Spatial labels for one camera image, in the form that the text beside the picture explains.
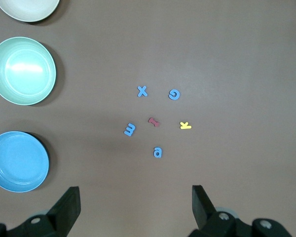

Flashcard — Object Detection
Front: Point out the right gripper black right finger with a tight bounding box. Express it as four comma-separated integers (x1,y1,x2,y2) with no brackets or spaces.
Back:
189,185,252,237

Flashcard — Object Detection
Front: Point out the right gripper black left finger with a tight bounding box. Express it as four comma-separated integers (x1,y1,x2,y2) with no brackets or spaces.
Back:
4,186,81,237

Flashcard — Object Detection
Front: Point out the blue foam letter E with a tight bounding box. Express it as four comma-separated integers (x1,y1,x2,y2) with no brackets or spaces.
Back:
123,122,137,137

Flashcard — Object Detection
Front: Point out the blue foam letter G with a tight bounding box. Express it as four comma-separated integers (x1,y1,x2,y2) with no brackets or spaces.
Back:
168,89,181,101

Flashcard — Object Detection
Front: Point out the blue foam letter X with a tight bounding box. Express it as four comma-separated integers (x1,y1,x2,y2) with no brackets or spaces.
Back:
137,85,148,98

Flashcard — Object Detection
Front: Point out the blue plate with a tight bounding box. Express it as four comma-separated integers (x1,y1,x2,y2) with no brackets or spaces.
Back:
0,130,50,193

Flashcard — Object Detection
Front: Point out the red foam letter I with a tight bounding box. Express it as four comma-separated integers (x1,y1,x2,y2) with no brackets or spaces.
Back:
148,117,161,128

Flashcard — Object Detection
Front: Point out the green plate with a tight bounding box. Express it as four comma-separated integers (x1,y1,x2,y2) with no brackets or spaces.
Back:
0,36,57,106

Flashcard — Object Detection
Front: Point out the beige plate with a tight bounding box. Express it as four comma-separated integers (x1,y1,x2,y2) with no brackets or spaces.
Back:
0,0,61,23

